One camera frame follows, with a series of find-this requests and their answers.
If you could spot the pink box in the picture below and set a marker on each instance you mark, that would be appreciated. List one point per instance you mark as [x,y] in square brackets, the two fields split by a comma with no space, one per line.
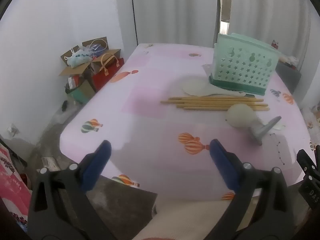
[13,187]

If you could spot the white and blue plastic bag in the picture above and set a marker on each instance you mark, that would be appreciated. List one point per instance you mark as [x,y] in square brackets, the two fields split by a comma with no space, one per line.
[78,58]

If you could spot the green box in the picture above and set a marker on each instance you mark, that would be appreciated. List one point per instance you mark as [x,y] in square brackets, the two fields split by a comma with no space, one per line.
[80,91]

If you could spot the green star-cut utensil holder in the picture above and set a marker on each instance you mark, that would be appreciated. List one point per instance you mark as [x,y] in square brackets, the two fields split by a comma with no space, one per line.
[243,65]

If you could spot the pile of bamboo chopsticks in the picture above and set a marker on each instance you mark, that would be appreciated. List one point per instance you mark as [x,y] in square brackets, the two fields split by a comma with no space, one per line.
[215,103]

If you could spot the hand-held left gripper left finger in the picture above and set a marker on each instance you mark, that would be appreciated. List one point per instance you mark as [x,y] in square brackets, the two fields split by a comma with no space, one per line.
[97,165]

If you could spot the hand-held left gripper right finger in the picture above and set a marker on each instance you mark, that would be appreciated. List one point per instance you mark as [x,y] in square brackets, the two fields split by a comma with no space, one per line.
[222,165]

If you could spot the white rice paddle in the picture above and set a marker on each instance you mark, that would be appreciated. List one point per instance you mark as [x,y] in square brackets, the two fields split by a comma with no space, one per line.
[197,87]

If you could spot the grey cabinet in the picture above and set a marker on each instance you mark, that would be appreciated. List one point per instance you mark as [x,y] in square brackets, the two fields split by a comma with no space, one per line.
[288,76]

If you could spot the red bottle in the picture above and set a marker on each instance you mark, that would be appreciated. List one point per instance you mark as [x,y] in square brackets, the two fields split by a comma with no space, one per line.
[275,44]

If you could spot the brown cardboard box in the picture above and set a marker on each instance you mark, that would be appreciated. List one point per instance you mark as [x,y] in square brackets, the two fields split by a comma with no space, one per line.
[75,70]

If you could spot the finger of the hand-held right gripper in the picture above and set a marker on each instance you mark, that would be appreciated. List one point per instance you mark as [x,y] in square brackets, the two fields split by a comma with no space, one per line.
[306,163]
[311,193]

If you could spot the white curtain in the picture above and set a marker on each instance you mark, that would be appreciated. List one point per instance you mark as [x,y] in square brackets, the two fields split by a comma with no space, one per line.
[270,10]
[170,12]

